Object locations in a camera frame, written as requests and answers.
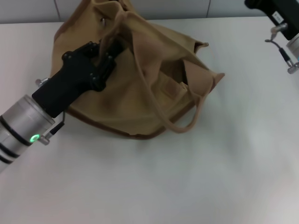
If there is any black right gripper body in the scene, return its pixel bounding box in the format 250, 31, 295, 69
244, 0, 299, 41

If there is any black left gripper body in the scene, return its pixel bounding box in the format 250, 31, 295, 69
31, 45, 117, 119

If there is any khaki fabric food bag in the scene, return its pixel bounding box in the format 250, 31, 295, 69
53, 0, 226, 140

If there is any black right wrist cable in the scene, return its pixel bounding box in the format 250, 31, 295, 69
264, 22, 299, 75

